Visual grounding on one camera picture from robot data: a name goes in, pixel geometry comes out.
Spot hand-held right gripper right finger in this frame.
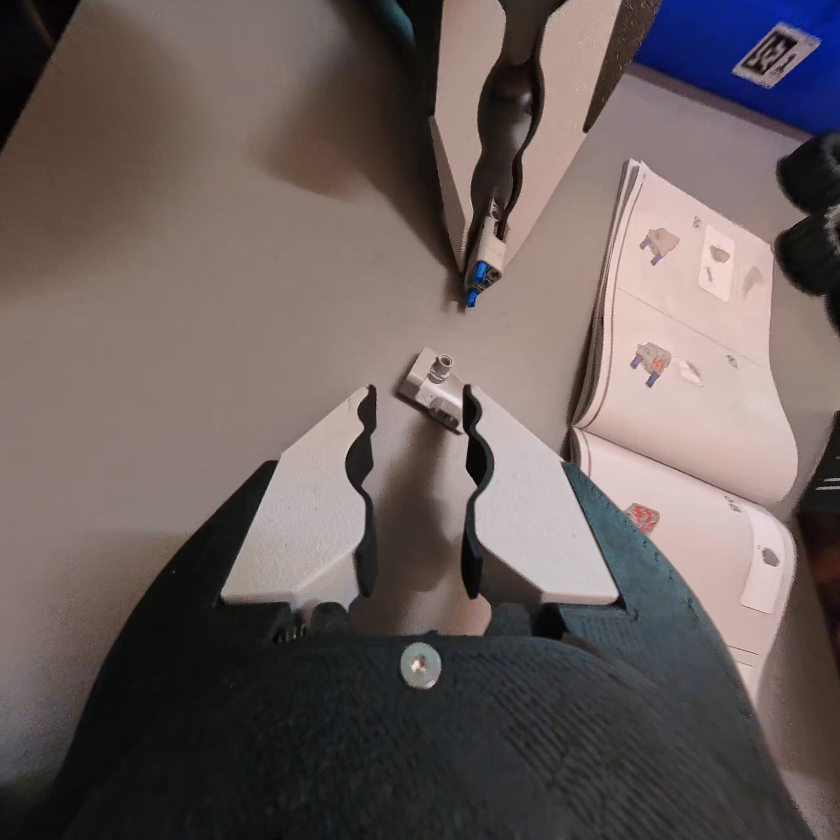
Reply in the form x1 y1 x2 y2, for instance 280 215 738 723
461 385 622 606

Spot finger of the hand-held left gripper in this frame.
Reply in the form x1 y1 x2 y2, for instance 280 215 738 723
430 0 508 277
502 0 626 262

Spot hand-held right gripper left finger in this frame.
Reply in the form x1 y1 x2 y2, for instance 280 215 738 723
220 385 380 610

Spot grey toy brick blue pins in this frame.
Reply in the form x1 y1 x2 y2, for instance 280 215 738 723
461 196 511 309

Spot grey angled toy brick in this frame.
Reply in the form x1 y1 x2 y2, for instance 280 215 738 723
395 346 466 435

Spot blue box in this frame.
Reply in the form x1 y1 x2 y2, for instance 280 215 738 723
633 0 840 140

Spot black white printed tag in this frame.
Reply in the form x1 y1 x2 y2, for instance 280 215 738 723
730 21 823 91

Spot open instruction booklet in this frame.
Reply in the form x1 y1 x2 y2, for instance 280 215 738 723
567 157 803 665

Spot black fuzzy cloth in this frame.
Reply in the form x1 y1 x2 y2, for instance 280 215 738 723
773 130 840 298

